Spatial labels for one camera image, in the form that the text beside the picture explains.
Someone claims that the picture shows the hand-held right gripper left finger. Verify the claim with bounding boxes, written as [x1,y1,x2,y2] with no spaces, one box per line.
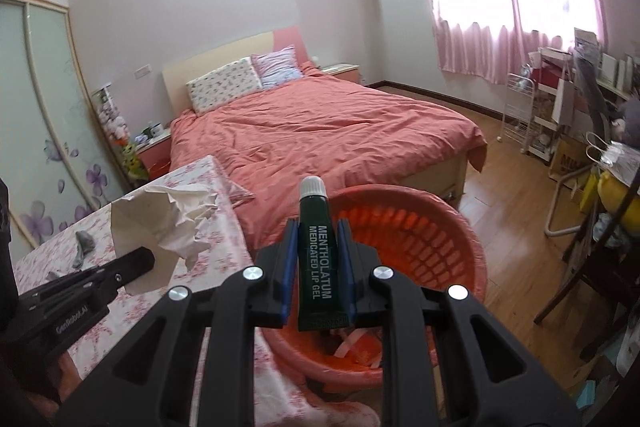
[55,217,301,427]

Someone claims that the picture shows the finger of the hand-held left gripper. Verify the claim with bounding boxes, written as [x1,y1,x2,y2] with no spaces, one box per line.
[30,247,157,308]

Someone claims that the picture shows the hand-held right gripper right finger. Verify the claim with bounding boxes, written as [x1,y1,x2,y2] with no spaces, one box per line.
[336,219,583,427]

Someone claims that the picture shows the dark green ointment tube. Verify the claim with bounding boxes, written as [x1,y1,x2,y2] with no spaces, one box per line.
[296,176,351,333]

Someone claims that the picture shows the red plastic basket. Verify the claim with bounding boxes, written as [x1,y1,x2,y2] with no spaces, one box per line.
[260,185,488,390]

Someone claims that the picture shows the grey sock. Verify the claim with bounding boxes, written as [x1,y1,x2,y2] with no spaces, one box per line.
[72,231,98,269]

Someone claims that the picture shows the white paper scrap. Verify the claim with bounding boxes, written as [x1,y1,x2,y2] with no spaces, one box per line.
[332,329,386,369]

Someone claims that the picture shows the crumpled white tissue paper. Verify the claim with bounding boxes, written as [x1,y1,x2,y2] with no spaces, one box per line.
[145,186,219,272]

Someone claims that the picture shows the green yellow plush toy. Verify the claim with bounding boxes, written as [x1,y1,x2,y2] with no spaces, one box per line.
[121,144,147,182]

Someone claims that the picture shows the pink floral tablecloth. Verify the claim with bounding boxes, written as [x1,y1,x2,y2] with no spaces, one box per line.
[12,155,381,427]

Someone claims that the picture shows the pink nightstand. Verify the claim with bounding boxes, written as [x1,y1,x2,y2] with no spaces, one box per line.
[135,129,173,182]

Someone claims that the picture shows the bed with pink duvet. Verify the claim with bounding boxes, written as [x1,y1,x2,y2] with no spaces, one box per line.
[169,67,488,208]

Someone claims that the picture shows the hanging plush toy organiser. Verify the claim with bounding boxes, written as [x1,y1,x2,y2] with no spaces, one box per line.
[92,87,146,182]

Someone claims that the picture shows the flower print sliding wardrobe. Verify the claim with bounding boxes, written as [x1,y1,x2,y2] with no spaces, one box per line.
[0,0,131,248]

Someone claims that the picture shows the floral pillow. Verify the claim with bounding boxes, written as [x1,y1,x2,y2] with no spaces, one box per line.
[186,58,263,116]

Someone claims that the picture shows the wooden nightstand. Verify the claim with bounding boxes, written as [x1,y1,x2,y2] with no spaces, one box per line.
[320,63,361,84]

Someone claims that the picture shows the striped ruffled pillow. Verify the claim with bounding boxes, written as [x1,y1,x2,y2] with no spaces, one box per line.
[250,45,304,88]

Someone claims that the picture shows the beige and pink headboard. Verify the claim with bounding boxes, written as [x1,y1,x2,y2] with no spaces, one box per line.
[162,26,310,115]

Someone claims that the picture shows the dark wooden chair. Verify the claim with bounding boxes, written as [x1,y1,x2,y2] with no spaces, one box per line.
[535,184,640,360]

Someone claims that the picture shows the brown cardboard box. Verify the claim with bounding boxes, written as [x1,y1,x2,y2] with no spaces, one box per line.
[549,134,592,184]

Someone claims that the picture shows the white shelf cart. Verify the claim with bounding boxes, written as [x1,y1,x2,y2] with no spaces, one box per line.
[525,47,576,166]

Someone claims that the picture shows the blue paper sheet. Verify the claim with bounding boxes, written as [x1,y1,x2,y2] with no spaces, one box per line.
[579,379,599,414]

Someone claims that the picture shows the yellow bag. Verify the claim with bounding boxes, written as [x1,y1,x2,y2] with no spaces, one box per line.
[597,169,640,217]

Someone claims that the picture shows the white paper bag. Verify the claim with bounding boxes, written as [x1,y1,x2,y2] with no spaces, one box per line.
[585,132,637,182]

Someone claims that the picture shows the white wire rack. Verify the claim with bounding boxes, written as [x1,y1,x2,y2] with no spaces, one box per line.
[498,72,533,156]

